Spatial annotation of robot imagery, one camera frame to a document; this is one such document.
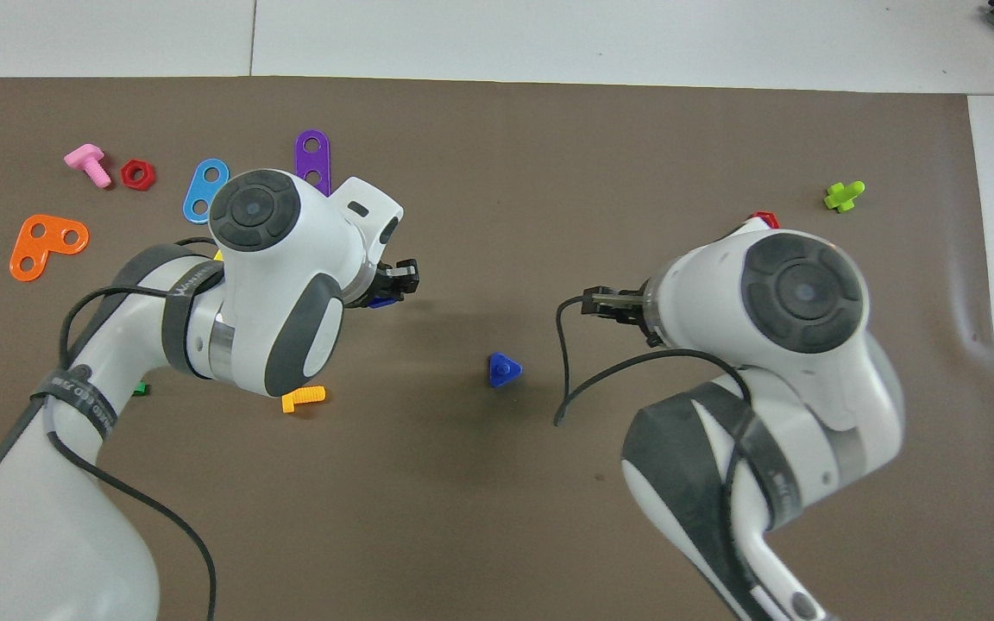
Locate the purple four-hole plastic strip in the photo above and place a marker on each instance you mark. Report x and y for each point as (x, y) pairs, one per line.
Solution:
(313, 161)

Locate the lime green cross-head screw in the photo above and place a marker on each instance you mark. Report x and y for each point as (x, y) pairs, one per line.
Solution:
(840, 198)

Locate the orange plastic screw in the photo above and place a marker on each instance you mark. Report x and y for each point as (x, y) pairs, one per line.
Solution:
(303, 397)

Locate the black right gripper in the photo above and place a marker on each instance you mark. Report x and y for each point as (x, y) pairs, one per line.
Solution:
(613, 310)

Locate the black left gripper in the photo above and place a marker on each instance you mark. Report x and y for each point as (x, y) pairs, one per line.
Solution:
(398, 278)

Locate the brown table mat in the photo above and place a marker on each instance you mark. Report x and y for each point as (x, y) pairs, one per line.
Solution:
(497, 172)

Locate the orange angled three-hole plate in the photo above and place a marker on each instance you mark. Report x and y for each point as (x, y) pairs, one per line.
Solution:
(54, 237)

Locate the red hexagonal plastic nut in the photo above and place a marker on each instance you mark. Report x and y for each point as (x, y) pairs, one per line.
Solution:
(126, 172)
(764, 218)

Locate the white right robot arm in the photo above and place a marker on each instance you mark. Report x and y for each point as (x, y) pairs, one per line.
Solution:
(773, 414)

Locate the blue square plastic nut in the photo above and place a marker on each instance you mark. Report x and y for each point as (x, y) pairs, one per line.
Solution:
(383, 303)

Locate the blue triangle-head plastic screw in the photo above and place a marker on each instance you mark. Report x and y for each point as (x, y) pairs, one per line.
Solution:
(501, 371)

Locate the pink plastic screw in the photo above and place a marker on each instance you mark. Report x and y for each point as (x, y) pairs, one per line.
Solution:
(83, 157)

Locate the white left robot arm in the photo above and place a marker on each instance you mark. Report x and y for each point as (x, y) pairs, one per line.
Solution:
(273, 285)

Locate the blue two-hole plastic strip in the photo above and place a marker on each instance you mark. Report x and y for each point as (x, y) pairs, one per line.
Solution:
(200, 191)

